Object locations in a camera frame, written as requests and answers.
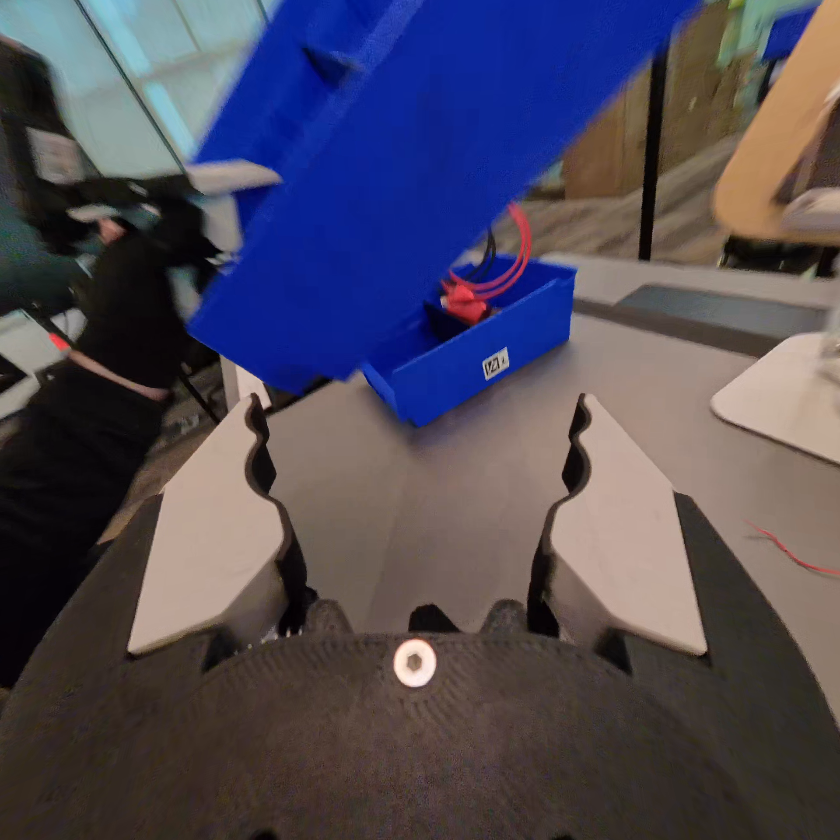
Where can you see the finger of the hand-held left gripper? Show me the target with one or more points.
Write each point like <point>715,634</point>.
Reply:
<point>229,176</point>

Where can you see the person's left hand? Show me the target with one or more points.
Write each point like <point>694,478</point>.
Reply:
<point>131,308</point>

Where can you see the blue bin with tag sticker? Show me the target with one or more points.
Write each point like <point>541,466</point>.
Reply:
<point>459,380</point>

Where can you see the person's left forearm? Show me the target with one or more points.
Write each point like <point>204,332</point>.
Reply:
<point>65,492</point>

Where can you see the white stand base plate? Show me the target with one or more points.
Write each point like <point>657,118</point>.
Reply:
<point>774,400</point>

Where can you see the black floor lamp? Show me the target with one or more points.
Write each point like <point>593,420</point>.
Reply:
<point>653,164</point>

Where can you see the plain blue bin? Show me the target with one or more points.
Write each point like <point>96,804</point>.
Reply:
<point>394,164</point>

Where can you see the brown wooden cabinet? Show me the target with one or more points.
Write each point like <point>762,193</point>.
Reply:
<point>695,98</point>

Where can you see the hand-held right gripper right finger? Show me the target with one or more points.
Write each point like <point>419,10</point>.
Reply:
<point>623,558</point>

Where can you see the black board with wooden edge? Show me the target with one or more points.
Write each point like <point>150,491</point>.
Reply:
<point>774,131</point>

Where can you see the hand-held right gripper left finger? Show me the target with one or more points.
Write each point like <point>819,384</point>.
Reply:
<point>210,558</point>

